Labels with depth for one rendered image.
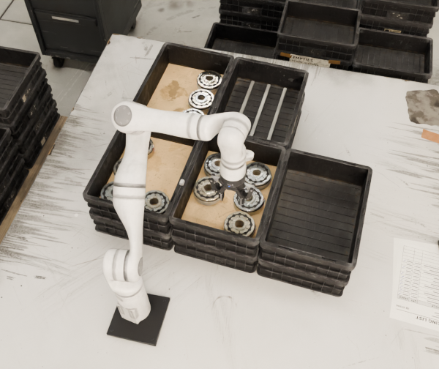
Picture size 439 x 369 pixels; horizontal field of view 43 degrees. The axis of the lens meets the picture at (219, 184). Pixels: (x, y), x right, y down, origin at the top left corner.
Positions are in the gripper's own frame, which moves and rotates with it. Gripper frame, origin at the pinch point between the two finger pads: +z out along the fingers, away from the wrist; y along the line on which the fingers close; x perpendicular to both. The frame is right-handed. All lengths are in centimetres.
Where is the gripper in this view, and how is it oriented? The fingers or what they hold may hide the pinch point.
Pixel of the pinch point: (231, 198)
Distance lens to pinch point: 170.4
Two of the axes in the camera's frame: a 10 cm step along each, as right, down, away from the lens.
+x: 2.8, -7.8, 5.6
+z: 0.0, 5.8, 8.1
